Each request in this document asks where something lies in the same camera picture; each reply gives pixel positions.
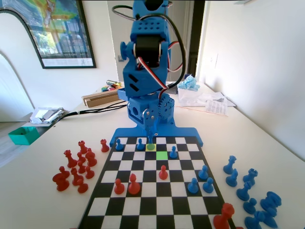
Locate blue chess queen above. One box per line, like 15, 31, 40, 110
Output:
223, 155, 237, 175

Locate blue chess king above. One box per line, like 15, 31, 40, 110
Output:
146, 133, 155, 151

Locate blue white mesh bundle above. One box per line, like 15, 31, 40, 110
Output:
177, 74, 201, 93

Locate white arched panel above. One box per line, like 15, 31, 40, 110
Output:
0, 9, 44, 123

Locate large red piece front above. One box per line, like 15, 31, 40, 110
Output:
213, 202, 235, 229

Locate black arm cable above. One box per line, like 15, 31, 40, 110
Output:
111, 4, 187, 90

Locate clear plastic bag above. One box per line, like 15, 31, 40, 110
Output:
177, 87, 227, 107

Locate blue base plate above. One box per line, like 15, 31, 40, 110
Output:
110, 118, 204, 147

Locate black white chessboard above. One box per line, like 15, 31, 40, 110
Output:
77, 136, 237, 229

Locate printed paper sheet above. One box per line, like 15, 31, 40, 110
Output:
204, 99, 229, 117

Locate framed map poster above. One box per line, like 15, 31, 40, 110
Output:
0, 0, 97, 70

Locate brown cardboard box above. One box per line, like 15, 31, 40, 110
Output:
81, 88, 127, 108

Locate coloured marker set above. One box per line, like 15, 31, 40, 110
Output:
101, 85, 124, 93

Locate green plastic bin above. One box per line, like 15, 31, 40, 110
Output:
8, 126, 41, 146

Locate black table cable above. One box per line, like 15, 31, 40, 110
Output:
56, 100, 128, 121
80, 104, 129, 114

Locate red chess bishop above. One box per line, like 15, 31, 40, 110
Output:
128, 174, 141, 195
71, 167, 85, 187
85, 147, 98, 167

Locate red chess queen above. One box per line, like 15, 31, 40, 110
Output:
63, 149, 78, 168

